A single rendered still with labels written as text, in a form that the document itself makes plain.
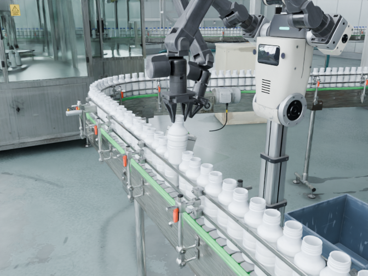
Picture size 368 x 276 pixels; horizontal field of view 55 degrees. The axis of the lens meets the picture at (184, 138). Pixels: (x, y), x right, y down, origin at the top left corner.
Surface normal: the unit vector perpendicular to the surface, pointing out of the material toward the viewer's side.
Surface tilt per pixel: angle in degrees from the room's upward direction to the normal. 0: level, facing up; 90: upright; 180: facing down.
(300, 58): 90
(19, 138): 90
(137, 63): 90
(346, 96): 90
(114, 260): 0
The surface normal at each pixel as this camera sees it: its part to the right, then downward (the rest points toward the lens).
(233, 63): 0.17, 0.32
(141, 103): 0.54, 0.28
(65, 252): 0.00, -0.95
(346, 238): -0.89, 0.15
